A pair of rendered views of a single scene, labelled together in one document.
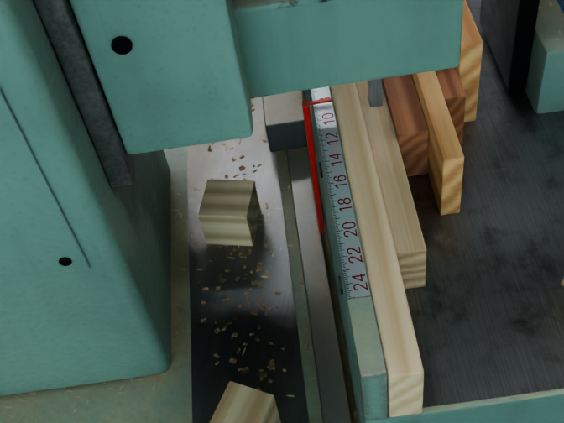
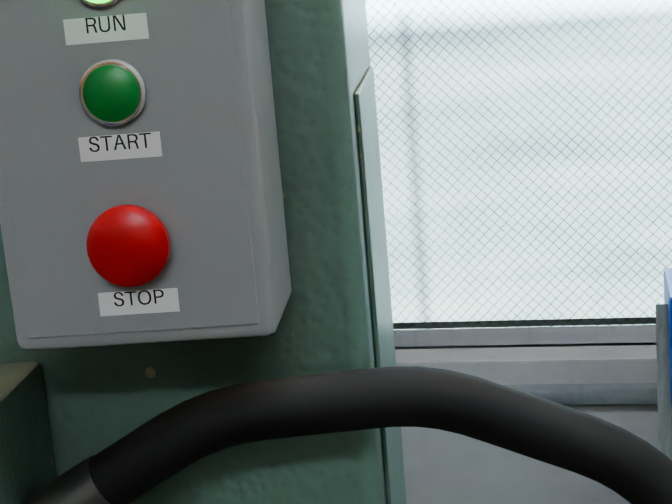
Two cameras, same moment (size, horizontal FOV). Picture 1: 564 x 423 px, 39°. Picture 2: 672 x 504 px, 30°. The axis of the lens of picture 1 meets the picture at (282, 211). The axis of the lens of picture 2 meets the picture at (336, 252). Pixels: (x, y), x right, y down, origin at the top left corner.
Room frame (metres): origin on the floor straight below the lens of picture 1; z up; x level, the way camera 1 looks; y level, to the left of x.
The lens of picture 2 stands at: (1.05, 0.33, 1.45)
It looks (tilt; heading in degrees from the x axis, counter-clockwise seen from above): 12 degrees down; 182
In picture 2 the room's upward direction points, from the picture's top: 5 degrees counter-clockwise
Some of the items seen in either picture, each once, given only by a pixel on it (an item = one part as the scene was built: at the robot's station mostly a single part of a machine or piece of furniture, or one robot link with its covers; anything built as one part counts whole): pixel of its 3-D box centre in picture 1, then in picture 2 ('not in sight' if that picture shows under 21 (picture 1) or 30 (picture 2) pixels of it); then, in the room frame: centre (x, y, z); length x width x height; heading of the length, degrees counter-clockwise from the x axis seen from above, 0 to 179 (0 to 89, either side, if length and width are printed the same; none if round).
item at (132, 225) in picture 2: not in sight; (128, 245); (0.61, 0.23, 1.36); 0.03 x 0.01 x 0.03; 88
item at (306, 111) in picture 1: (324, 170); not in sight; (0.42, -0.04, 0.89); 0.02 x 0.01 x 0.14; 88
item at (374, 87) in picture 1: (374, 75); not in sight; (0.42, -0.08, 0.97); 0.01 x 0.01 x 0.05; 88
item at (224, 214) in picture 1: (230, 212); not in sight; (0.46, 0.04, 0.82); 0.04 x 0.04 x 0.04; 74
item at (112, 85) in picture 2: not in sight; (111, 93); (0.61, 0.23, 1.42); 0.02 x 0.01 x 0.02; 88
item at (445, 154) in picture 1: (415, 72); not in sight; (0.47, -0.12, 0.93); 0.24 x 0.01 x 0.06; 178
